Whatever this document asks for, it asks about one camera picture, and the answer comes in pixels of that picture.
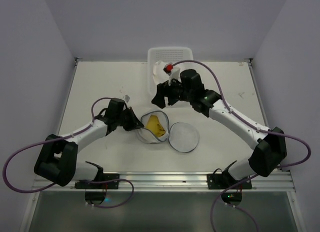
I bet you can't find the yellow bra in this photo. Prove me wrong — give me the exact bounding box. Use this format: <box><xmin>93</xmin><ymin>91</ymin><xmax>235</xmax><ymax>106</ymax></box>
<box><xmin>145</xmin><ymin>115</ymin><xmax>166</xmax><ymax>137</ymax></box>

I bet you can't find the white mesh laundry bag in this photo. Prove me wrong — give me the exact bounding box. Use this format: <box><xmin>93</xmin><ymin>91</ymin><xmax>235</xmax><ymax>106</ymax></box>
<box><xmin>136</xmin><ymin>110</ymin><xmax>200</xmax><ymax>153</ymax></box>

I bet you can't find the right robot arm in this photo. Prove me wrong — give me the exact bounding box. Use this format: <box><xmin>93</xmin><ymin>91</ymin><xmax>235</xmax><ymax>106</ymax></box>
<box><xmin>151</xmin><ymin>69</ymin><xmax>287</xmax><ymax>185</ymax></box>

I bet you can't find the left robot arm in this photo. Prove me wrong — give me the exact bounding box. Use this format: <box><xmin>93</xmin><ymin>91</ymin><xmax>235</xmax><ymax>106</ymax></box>
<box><xmin>34</xmin><ymin>98</ymin><xmax>144</xmax><ymax>186</ymax></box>

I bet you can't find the white plastic basket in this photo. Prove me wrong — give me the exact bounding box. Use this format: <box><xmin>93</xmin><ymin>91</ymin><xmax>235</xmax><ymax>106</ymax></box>
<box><xmin>147</xmin><ymin>47</ymin><xmax>194</xmax><ymax>97</ymax></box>

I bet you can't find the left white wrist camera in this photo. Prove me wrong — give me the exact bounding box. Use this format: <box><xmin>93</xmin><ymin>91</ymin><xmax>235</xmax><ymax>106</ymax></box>
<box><xmin>123</xmin><ymin>95</ymin><xmax>131</xmax><ymax>103</ymax></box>

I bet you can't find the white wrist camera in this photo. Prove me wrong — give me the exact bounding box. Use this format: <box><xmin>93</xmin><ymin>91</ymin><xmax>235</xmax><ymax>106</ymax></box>
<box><xmin>163</xmin><ymin>64</ymin><xmax>180</xmax><ymax>86</ymax></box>
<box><xmin>123</xmin><ymin>95</ymin><xmax>131</xmax><ymax>103</ymax></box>

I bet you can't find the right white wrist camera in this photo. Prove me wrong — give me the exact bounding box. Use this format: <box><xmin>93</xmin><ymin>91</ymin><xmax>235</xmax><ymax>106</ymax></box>
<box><xmin>163</xmin><ymin>64</ymin><xmax>180</xmax><ymax>86</ymax></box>

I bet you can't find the aluminium front rail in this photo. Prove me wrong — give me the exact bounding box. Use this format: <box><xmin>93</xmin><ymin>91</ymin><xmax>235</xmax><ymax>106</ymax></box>
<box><xmin>32</xmin><ymin>170</ymin><xmax>296</xmax><ymax>192</ymax></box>

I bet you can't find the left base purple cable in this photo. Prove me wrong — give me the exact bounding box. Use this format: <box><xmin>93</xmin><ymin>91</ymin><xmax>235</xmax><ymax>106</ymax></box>
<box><xmin>86</xmin><ymin>179</ymin><xmax>135</xmax><ymax>208</ymax></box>

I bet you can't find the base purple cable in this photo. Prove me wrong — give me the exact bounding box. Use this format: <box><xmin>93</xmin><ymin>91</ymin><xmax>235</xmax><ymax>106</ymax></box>
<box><xmin>209</xmin><ymin>174</ymin><xmax>260</xmax><ymax>232</ymax></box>
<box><xmin>86</xmin><ymin>179</ymin><xmax>135</xmax><ymax>208</ymax></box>

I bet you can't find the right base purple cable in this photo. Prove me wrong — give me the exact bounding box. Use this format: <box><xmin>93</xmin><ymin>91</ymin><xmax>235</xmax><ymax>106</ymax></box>
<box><xmin>209</xmin><ymin>174</ymin><xmax>260</xmax><ymax>232</ymax></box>

